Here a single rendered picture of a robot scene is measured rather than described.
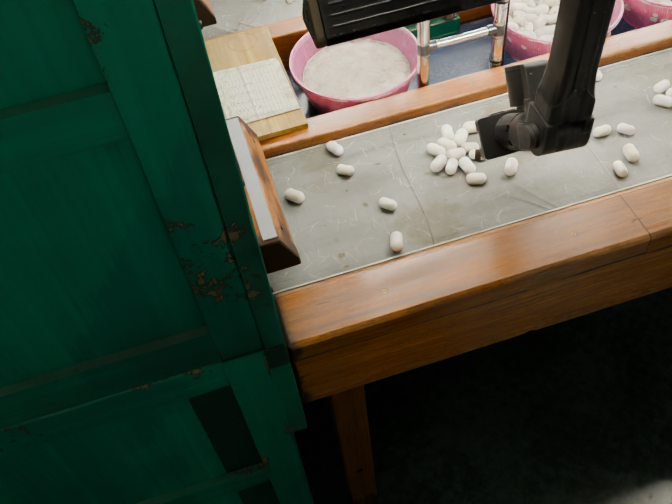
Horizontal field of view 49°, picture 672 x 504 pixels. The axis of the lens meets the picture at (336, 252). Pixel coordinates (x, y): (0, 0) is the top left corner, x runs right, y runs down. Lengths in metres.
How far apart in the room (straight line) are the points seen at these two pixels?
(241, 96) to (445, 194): 0.45
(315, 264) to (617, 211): 0.49
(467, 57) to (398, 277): 0.68
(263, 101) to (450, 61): 0.45
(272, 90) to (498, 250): 0.55
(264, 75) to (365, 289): 0.55
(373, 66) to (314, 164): 0.30
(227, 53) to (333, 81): 0.23
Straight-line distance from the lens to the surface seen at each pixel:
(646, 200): 1.29
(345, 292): 1.12
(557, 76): 0.98
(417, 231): 1.23
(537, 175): 1.32
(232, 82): 1.49
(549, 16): 1.68
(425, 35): 1.39
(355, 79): 1.53
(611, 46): 1.58
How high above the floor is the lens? 1.68
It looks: 51 degrees down
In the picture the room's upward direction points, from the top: 8 degrees counter-clockwise
